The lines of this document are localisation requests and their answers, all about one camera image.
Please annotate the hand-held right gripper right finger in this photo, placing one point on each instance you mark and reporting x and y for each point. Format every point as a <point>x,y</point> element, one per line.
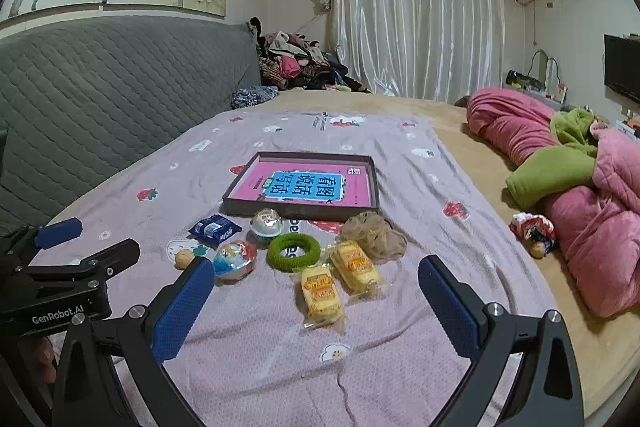
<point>447,307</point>

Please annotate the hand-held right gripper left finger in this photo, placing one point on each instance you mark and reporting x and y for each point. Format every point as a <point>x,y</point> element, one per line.
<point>182,307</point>

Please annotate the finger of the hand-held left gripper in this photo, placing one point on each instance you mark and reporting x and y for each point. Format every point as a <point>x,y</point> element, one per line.
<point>100,257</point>
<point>57,232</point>

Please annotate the walnut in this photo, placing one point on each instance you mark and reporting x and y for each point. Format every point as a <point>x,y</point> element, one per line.
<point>183,258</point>

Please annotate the blue toy egg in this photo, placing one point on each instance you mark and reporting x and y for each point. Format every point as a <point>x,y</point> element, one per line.
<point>234,259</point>

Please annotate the blue snack packet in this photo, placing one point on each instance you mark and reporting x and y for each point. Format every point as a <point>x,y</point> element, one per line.
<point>215,229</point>

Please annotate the yellow cake packet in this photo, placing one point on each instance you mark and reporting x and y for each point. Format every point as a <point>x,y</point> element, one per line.
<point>355,264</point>
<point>322,297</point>

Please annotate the beige mesh hair scrunchie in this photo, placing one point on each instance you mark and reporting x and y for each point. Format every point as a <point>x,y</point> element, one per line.
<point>372,232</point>

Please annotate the red and white toy egg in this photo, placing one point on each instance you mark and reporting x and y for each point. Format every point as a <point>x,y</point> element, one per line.
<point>265,225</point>

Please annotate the shallow dark cardboard box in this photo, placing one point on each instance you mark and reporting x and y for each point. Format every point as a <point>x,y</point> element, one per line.
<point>300,212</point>

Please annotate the person's left hand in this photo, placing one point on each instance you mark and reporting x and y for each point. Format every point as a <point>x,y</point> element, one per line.
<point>45,357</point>

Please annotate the small doll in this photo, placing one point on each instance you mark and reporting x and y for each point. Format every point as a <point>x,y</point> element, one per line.
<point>535,232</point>

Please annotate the tan bed sheet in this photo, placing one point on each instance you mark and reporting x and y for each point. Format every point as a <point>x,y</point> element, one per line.
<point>475,157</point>

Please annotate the grey quilted headboard cover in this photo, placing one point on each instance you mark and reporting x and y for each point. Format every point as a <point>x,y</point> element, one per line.
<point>100,82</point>

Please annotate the green blanket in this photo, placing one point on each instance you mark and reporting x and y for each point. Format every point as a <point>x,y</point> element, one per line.
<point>545,177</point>

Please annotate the pink and blue book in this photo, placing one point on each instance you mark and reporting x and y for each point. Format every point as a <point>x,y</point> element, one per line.
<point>300,187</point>

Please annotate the pink quilt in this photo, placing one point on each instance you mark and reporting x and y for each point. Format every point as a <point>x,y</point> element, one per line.
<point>500,122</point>

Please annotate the brown cloth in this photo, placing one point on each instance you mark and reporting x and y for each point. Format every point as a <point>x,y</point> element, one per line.
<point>462,102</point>

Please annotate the dark blue patterned cloth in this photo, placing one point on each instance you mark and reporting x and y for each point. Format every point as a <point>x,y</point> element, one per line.
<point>252,97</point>

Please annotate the white stand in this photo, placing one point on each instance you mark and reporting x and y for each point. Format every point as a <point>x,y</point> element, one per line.
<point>550,77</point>

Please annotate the pile of clothes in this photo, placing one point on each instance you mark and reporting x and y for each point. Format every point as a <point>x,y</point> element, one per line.
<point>300,62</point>

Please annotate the black television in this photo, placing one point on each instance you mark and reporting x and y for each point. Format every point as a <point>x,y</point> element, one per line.
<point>622,67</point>

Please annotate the white curtain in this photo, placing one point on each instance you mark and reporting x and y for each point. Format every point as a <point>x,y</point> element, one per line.
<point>415,7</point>

